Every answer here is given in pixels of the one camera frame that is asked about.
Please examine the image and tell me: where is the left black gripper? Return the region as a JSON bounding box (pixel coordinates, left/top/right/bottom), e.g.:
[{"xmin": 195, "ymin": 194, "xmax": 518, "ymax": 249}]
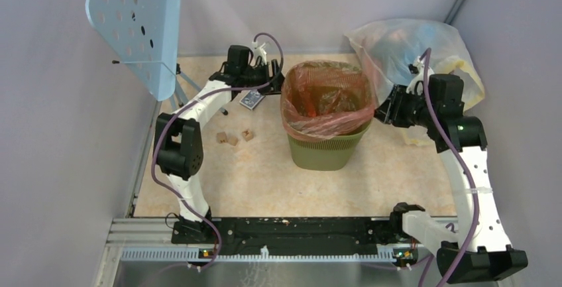
[{"xmin": 241, "ymin": 59, "xmax": 295, "ymax": 96}]

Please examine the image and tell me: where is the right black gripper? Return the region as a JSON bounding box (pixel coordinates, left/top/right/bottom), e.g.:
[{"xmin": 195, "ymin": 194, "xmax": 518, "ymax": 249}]
[{"xmin": 371, "ymin": 84, "xmax": 436, "ymax": 128}]

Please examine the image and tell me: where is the red plastic trash bag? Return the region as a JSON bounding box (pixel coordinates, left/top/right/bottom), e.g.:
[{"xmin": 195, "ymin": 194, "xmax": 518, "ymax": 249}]
[{"xmin": 280, "ymin": 60, "xmax": 376, "ymax": 142}]

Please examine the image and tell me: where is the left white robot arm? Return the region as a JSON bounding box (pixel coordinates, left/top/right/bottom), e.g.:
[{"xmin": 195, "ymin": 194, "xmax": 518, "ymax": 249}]
[{"xmin": 151, "ymin": 45, "xmax": 284, "ymax": 243}]

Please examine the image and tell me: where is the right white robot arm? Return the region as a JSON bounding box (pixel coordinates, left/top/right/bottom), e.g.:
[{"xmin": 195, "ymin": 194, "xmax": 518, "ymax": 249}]
[{"xmin": 374, "ymin": 74, "xmax": 528, "ymax": 286}]

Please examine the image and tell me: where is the green mesh trash bin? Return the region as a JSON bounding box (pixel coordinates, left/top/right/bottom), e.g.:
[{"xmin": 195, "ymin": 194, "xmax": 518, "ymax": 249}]
[{"xmin": 286, "ymin": 119, "xmax": 372, "ymax": 171}]

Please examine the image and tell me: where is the blue playing card deck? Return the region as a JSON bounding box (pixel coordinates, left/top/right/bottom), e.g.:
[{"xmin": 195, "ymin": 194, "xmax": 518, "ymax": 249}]
[{"xmin": 239, "ymin": 90, "xmax": 265, "ymax": 111}]

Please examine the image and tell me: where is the large translucent plastic bag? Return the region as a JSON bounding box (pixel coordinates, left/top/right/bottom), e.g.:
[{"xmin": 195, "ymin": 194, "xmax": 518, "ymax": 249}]
[{"xmin": 344, "ymin": 18, "xmax": 486, "ymax": 146}]

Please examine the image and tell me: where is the light blue perforated stand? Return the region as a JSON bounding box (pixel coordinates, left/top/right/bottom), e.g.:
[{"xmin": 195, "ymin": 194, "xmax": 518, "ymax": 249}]
[{"xmin": 85, "ymin": 0, "xmax": 201, "ymax": 109}]

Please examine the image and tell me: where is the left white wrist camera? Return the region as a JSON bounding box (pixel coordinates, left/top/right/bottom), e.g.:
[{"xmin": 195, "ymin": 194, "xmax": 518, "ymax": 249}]
[{"xmin": 251, "ymin": 40, "xmax": 268, "ymax": 66}]

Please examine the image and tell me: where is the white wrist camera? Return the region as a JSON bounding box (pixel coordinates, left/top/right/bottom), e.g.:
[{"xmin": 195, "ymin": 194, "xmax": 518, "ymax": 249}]
[
  {"xmin": 406, "ymin": 56, "xmax": 434, "ymax": 95},
  {"xmin": 251, "ymin": 40, "xmax": 268, "ymax": 66}
]

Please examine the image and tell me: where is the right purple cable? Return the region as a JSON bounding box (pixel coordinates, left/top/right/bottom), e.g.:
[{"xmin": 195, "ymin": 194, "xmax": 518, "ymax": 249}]
[{"xmin": 414, "ymin": 48, "xmax": 480, "ymax": 287}]

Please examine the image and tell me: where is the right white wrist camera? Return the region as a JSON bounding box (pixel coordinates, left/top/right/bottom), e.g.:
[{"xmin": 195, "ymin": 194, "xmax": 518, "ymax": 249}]
[{"xmin": 406, "ymin": 56, "xmax": 434, "ymax": 95}]

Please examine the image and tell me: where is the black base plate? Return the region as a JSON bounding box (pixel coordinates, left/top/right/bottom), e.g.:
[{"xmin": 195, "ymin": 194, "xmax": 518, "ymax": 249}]
[{"xmin": 171, "ymin": 217, "xmax": 415, "ymax": 256}]

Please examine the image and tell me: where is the aluminium frame rail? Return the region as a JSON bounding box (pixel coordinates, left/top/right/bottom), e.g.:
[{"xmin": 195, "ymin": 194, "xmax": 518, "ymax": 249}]
[{"xmin": 106, "ymin": 217, "xmax": 423, "ymax": 264}]

